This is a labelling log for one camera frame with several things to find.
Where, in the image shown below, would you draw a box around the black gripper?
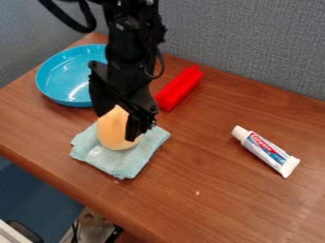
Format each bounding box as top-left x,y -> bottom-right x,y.
89,47 -> 161,141

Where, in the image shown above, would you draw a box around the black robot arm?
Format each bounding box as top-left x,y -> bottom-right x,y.
89,0 -> 166,141

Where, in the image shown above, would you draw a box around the blue plastic plate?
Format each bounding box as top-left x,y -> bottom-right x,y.
37,44 -> 107,107

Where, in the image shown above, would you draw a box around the white toothpaste tube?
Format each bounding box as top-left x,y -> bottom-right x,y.
232,125 -> 301,178

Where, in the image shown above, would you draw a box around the orange egg-shaped sponge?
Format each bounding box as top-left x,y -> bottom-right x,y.
97,105 -> 141,151

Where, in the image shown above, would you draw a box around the light blue folded cloth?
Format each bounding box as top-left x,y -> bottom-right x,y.
70,122 -> 170,179

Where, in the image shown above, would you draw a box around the red plastic block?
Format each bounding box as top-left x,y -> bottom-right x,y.
156,65 -> 204,112

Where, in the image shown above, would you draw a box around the objects under table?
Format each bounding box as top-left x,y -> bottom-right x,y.
0,209 -> 125,243

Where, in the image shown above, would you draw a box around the black cable loop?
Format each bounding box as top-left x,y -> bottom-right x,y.
38,0 -> 98,34

